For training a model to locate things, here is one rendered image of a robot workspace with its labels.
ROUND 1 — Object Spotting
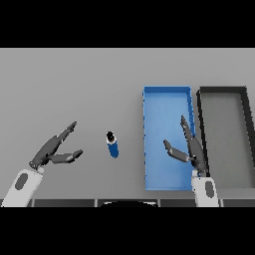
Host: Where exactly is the dark grey bin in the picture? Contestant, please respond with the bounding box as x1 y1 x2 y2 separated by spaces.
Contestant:
195 86 255 190

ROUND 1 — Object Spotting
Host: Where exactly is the blue bin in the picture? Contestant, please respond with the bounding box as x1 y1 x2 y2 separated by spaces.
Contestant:
141 86 197 192

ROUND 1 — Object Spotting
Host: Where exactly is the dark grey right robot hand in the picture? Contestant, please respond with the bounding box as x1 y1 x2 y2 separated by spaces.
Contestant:
162 115 210 178

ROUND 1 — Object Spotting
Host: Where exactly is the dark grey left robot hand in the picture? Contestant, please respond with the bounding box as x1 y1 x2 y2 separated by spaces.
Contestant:
28 121 85 171

